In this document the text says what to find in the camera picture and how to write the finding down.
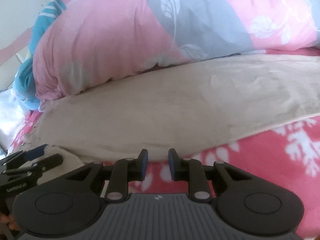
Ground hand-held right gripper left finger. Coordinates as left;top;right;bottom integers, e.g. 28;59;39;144
65;149;150;203

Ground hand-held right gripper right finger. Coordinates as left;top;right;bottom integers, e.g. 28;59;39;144
168;149;252;203

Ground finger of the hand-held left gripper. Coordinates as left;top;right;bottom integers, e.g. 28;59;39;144
0;144;48;167
4;154;63;180

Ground beige pants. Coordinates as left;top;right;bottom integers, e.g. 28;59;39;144
26;55;320;165

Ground person's left hand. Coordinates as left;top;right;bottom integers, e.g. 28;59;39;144
0;211;20;232

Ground blue cartoon pillow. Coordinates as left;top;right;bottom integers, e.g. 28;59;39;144
14;0;67;110

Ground pink floral bed blanket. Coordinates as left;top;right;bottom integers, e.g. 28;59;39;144
10;47;320;240

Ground pink grey floral quilt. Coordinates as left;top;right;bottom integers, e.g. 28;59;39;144
32;0;320;103

